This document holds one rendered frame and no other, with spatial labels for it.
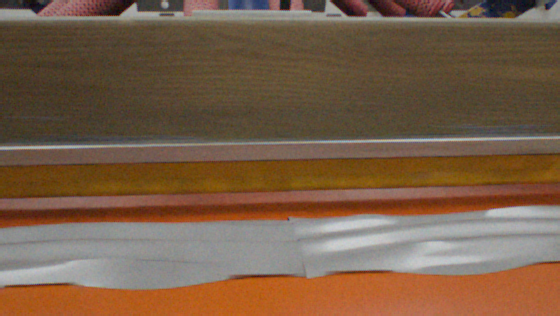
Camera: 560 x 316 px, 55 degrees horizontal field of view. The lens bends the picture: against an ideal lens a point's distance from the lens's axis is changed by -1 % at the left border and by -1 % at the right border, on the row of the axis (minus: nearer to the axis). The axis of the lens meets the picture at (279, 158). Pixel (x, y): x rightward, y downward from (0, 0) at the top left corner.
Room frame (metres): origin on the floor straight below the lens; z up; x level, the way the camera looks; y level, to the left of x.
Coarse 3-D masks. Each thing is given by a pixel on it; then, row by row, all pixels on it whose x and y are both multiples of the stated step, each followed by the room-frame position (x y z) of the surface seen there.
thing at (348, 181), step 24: (552, 168) 0.32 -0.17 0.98; (0, 192) 0.29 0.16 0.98; (24, 192) 0.29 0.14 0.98; (48, 192) 0.29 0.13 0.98; (72, 192) 0.29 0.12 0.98; (96, 192) 0.29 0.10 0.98; (120, 192) 0.29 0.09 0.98; (144, 192) 0.29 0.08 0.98; (168, 192) 0.30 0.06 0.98; (192, 192) 0.30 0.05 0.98; (216, 192) 0.30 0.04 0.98; (240, 192) 0.30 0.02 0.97
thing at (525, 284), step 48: (288, 192) 0.32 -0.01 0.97; (336, 192) 0.32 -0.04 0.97; (384, 192) 0.32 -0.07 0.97; (432, 192) 0.32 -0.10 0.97; (480, 192) 0.32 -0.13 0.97; (528, 192) 0.32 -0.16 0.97; (336, 288) 0.19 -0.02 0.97; (384, 288) 0.19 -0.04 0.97; (432, 288) 0.19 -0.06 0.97; (480, 288) 0.19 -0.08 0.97; (528, 288) 0.19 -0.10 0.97
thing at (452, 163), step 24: (0, 168) 0.29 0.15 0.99; (24, 168) 0.29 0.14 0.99; (48, 168) 0.29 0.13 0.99; (72, 168) 0.29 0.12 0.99; (96, 168) 0.29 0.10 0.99; (120, 168) 0.29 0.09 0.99; (144, 168) 0.29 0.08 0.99; (168, 168) 0.30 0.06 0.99; (192, 168) 0.30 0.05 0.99; (216, 168) 0.30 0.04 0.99; (240, 168) 0.30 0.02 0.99; (264, 168) 0.30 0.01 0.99; (288, 168) 0.30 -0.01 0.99; (312, 168) 0.30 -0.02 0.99; (336, 168) 0.30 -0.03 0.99; (360, 168) 0.31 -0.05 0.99; (384, 168) 0.31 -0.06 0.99; (408, 168) 0.31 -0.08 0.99; (432, 168) 0.31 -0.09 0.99; (456, 168) 0.31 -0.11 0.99; (480, 168) 0.31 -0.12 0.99; (504, 168) 0.32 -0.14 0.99; (528, 168) 0.32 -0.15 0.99
